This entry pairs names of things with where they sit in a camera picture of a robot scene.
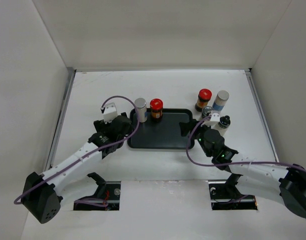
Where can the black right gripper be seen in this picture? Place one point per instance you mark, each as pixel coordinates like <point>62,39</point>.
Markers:
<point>185,127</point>

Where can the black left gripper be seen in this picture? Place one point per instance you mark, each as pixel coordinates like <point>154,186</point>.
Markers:
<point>101,126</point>

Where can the silver lid blue shaker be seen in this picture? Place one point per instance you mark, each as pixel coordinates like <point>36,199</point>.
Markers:
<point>141,106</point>

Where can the red lid chili jar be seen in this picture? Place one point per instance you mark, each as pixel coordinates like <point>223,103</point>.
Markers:
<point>156,109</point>

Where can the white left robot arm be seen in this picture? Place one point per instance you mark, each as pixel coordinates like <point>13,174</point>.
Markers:
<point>75,179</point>

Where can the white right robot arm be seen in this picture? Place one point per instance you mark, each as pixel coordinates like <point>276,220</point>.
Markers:
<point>280,182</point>

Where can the black rectangular tray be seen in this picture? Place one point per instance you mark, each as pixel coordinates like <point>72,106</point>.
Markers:
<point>164,134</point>

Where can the clear lid salt grinder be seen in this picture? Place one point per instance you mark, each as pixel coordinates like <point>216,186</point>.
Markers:
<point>206,111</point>

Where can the red lid sauce jar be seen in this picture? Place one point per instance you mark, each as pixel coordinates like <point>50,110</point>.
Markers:
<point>204,96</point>

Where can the black cap white bottle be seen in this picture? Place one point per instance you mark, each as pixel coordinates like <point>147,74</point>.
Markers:
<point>223,125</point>

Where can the blue label spice shaker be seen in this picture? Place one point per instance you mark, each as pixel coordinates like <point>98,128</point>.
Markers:
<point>220,100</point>

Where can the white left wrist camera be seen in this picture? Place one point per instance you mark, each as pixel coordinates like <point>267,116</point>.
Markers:
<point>109,112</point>

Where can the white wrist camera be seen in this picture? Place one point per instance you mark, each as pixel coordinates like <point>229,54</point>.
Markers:
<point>213,118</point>
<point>109,112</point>

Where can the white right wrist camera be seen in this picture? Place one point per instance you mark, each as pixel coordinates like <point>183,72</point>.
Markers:
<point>213,118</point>

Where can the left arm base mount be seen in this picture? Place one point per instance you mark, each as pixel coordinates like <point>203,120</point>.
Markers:
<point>105,198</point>

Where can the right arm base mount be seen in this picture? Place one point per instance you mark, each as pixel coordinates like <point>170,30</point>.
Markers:
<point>224,196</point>

